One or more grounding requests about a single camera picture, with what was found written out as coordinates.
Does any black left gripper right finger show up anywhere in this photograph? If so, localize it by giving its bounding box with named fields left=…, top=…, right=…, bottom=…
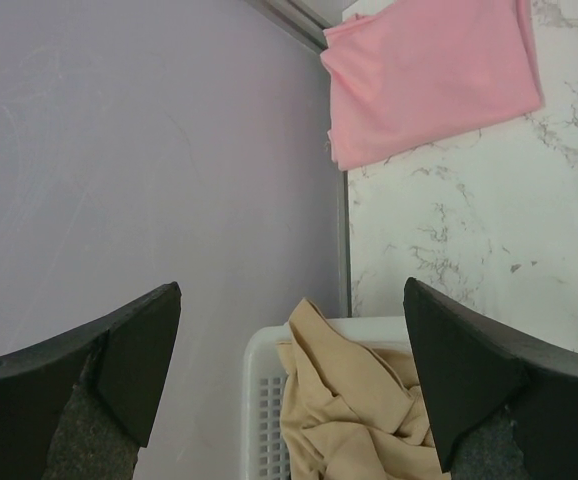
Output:
left=403, top=278, right=578, bottom=479

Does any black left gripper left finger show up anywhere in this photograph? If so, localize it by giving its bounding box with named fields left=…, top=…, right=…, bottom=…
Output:
left=0, top=283, right=181, bottom=479

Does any beige t-shirt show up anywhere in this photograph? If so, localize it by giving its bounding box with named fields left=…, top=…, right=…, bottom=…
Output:
left=277, top=299, right=448, bottom=479

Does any white plastic basket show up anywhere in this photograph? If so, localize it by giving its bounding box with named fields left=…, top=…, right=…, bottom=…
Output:
left=240, top=316, right=411, bottom=480

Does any pink folded t-shirt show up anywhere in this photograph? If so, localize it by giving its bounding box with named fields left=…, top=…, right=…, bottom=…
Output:
left=321, top=0, right=543, bottom=171

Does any aluminium frame rail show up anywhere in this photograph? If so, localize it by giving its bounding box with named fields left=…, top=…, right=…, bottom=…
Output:
left=265, top=0, right=330, bottom=51

